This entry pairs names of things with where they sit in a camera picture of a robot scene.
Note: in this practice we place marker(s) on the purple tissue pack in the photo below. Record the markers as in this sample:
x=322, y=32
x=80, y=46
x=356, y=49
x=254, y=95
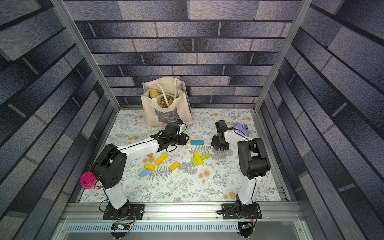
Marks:
x=243, y=128

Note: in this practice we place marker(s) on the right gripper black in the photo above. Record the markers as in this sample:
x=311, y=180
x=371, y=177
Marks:
x=218, y=142

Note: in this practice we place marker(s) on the long yellow block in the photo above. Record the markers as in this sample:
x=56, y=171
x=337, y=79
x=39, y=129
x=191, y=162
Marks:
x=160, y=159

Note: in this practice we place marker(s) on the small yellow block right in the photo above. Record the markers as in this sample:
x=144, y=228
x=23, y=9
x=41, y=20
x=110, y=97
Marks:
x=174, y=166

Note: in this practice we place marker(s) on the beige canvas tote bag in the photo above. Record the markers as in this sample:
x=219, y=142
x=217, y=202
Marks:
x=165, y=100

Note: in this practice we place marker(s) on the teal block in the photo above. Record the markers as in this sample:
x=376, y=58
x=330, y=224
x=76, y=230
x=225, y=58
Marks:
x=197, y=142

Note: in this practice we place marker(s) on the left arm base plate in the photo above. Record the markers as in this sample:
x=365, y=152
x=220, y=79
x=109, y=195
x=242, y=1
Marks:
x=131, y=211

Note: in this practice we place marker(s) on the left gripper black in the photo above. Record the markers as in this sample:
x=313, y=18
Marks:
x=184, y=139

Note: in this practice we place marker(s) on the small yellow block left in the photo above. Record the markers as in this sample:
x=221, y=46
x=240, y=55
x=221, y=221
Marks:
x=150, y=167

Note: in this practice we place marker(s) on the pink lidded cup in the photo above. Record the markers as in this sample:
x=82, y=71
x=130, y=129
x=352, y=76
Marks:
x=88, y=180

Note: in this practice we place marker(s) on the light blue block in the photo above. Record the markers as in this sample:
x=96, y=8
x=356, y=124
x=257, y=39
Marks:
x=145, y=173

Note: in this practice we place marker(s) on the small yellow block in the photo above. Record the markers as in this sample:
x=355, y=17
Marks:
x=150, y=167
x=174, y=166

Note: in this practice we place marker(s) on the right circuit board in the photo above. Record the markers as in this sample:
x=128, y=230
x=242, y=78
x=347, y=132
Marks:
x=245, y=226

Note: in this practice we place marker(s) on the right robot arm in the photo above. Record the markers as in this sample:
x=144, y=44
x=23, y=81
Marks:
x=253, y=162

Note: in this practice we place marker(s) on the yellow block on green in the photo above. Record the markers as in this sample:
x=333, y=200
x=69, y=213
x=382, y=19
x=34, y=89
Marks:
x=198, y=158

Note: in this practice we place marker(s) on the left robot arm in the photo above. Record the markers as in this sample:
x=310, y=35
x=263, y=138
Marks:
x=109, y=167

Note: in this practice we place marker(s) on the lime green block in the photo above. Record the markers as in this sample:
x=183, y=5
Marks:
x=195, y=162

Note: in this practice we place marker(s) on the green block small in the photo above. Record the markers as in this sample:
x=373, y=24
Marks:
x=205, y=156

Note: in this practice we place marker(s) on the circuit board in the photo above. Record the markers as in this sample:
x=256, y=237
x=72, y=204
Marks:
x=245, y=226
x=120, y=227

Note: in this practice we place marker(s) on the left circuit board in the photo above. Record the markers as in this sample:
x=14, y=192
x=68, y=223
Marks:
x=120, y=227

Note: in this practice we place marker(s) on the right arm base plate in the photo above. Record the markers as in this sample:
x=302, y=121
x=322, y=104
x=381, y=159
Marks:
x=234, y=212

